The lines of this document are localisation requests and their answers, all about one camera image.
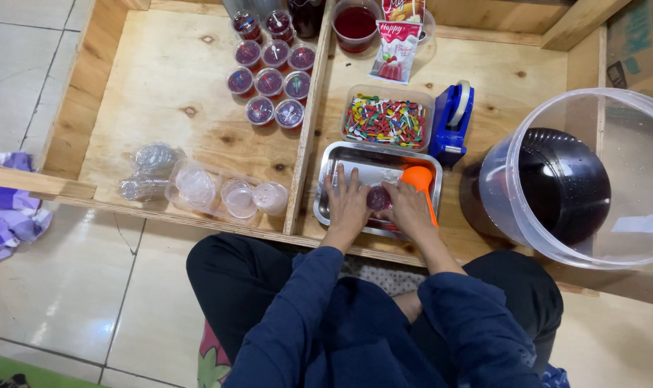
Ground person's right hand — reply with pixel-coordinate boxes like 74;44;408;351
376;180;440;243

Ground person's left hand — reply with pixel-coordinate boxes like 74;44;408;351
322;163;376;244

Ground lidded purple jelly cup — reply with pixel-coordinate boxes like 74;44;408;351
366;185;393;212

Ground orange plastic ladle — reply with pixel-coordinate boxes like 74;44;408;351
400;165;439;228

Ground rectangular steel tray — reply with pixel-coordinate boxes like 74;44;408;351
313;141;444;240

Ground empty clear plastic cup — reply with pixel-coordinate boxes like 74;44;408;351
252;181;289;217
220;178;259;220

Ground pile of colourful tiny spoons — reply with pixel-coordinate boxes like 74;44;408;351
345;93;428;149

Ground blue tape dispenser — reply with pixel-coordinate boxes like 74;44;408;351
428;80;475;168

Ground white tape roll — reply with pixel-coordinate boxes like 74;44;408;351
447;80;472;128

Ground clear rectangular plastic container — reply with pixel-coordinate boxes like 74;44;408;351
341;84;435;153

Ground group of filled jelly cups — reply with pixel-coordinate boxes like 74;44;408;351
225;10;317;130

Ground large clear plastic bucket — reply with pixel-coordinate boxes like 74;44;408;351
458;88;653;270

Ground clear bag of plastic lids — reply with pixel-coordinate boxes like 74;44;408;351
165;158;262;223

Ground pink white jelly powder sachet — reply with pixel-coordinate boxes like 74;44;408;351
368;20;423;85

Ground clear tub of red liquid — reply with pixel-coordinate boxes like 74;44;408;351
332;0;382;54

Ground clear plastic bowl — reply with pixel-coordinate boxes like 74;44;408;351
419;8;436;44

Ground dark liquid jug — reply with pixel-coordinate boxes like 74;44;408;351
288;0;327;38

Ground clear sleeve of lids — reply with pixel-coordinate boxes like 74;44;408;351
129;142;186;173
118;174;171;202

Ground red yellow powder sachet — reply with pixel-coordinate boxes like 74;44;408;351
381;0;427;25

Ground floral cushion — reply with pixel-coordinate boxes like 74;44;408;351
197;318;235;388

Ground cardboard box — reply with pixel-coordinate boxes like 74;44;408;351
606;0;653;108

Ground purple checked cloth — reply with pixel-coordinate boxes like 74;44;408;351
0;152;54;266

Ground green mat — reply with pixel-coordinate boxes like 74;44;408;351
0;350;106;388

